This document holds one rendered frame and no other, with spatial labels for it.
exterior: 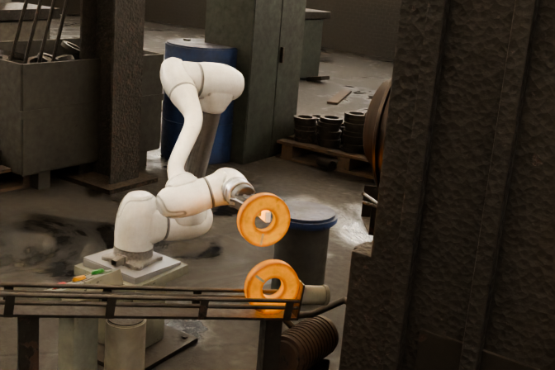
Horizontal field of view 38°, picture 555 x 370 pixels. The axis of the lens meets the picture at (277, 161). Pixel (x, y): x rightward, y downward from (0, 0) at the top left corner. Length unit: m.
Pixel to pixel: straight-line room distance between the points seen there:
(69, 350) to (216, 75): 1.10
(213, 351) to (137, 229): 0.62
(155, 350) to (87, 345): 0.79
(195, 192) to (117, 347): 0.52
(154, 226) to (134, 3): 2.40
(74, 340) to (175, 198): 0.52
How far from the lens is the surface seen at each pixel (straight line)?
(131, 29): 5.30
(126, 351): 2.46
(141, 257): 3.19
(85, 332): 2.56
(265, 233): 2.29
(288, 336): 2.38
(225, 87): 2.98
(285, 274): 2.24
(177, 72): 2.91
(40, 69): 5.19
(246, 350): 3.41
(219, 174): 2.55
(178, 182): 2.53
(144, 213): 3.13
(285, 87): 6.41
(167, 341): 3.41
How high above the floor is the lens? 1.61
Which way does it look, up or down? 15 degrees down
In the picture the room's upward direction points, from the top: 5 degrees clockwise
